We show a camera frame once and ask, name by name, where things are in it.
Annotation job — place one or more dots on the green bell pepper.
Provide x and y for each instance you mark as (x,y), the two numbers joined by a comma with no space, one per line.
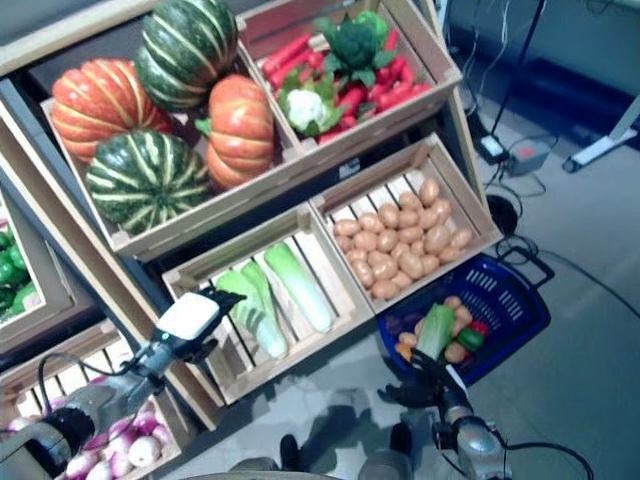
(10,272)
(470,339)
(18,256)

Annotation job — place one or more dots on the black slanted pole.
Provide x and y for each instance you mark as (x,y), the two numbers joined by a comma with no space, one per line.
(520,60)

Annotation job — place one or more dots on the black left robot foot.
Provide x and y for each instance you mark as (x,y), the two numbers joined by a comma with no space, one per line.
(290,452)

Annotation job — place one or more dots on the green napa cabbage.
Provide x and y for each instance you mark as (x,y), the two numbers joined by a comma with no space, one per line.
(262,287)

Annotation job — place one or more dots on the brown potato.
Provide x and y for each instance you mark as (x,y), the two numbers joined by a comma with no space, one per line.
(417,247)
(437,239)
(386,240)
(407,340)
(430,264)
(461,238)
(388,216)
(408,219)
(455,352)
(410,234)
(401,280)
(411,264)
(384,270)
(371,222)
(449,254)
(343,243)
(400,250)
(410,201)
(356,256)
(378,259)
(365,241)
(363,273)
(441,210)
(429,191)
(463,314)
(346,228)
(403,352)
(428,218)
(385,289)
(452,301)

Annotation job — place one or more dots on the purple white onion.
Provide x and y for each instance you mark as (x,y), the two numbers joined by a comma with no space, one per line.
(20,424)
(121,441)
(120,464)
(100,471)
(145,451)
(162,433)
(81,465)
(145,422)

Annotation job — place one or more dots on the black power adapter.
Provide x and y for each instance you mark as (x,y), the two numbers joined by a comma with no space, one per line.
(492,147)

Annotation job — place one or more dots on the wooden cabbage crate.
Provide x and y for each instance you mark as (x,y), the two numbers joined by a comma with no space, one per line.
(300,364)

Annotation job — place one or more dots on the green leek right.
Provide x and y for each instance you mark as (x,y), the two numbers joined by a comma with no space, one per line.
(299,287)

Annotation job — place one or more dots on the orange striped pumpkin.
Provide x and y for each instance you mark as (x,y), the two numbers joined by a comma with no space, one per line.
(240,130)
(100,100)

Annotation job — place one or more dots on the red bell pepper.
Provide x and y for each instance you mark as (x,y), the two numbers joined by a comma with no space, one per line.
(480,327)

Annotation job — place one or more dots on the red carrot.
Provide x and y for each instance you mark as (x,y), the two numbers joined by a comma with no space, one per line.
(402,95)
(286,53)
(391,40)
(292,67)
(356,97)

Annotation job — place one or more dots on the blue plastic shopping basket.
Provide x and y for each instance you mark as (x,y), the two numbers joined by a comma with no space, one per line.
(500,305)

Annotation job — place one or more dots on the green broccoli head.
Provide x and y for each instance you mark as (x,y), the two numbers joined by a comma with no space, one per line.
(357,45)

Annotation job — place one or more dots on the green striped pumpkin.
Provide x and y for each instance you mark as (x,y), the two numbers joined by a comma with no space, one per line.
(145,180)
(185,47)

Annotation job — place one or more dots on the black robot foot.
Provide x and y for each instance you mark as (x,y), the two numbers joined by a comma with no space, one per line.
(290,452)
(401,439)

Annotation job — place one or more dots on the grey box with red button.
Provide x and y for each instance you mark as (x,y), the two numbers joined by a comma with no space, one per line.
(527,156)

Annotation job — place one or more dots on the wooden pumpkin crate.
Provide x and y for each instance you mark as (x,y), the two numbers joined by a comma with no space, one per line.
(210,216)

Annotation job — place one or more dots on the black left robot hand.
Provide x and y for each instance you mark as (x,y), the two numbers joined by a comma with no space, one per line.
(190,315)

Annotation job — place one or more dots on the black round floor base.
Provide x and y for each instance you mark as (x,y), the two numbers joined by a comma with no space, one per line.
(501,214)

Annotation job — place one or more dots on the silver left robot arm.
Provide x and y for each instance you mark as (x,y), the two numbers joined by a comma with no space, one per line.
(85,407)

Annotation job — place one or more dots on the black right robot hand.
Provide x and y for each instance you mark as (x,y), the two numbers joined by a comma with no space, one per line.
(425,390)

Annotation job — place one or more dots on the wooden tiered display shelf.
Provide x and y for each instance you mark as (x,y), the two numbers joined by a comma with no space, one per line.
(135,295)

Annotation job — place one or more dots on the wooden potato crate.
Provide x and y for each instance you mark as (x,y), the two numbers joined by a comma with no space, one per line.
(481,220)

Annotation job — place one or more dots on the white cauliflower with leaves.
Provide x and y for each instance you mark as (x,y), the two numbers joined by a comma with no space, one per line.
(305,107)

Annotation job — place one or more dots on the wooden carrot crate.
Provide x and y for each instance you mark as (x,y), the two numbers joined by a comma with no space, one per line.
(382,121)

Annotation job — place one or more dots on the green leek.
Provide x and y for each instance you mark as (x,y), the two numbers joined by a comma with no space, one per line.
(299,287)
(250,312)

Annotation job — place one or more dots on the white table leg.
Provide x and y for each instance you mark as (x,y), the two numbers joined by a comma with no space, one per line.
(600,147)

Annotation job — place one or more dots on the black right robot foot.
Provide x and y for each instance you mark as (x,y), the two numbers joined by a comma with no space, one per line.
(401,439)

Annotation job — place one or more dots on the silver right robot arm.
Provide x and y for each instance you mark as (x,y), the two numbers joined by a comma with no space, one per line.
(475,445)

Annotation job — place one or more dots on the green leek left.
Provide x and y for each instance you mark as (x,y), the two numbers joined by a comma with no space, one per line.
(250,312)

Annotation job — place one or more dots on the grey robot body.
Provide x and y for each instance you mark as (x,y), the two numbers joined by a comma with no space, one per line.
(380,467)

